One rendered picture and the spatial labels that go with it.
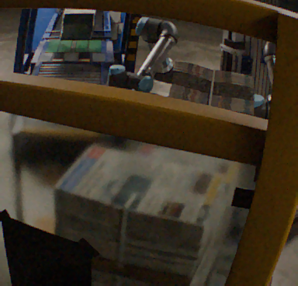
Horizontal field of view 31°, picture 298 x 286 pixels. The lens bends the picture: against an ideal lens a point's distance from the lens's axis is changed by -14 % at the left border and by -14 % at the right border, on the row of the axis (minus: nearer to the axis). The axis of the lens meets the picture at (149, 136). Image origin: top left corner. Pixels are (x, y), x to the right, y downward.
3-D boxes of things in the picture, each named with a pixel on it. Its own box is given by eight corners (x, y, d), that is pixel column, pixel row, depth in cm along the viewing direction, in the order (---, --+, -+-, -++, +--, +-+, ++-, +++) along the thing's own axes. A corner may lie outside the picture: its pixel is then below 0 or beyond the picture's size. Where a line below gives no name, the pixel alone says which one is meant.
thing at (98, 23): (110, 50, 482) (112, 40, 478) (39, 50, 474) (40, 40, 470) (108, 18, 622) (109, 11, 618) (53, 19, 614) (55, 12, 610)
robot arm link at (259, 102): (238, 114, 307) (241, 91, 301) (259, 116, 309) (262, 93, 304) (244, 123, 296) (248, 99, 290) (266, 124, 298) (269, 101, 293)
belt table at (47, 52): (112, 74, 417) (114, 61, 413) (29, 74, 409) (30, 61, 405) (110, 50, 481) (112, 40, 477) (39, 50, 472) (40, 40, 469)
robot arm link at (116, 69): (134, 67, 280) (132, 88, 284) (114, 63, 284) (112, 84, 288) (126, 71, 273) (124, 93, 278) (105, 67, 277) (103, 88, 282)
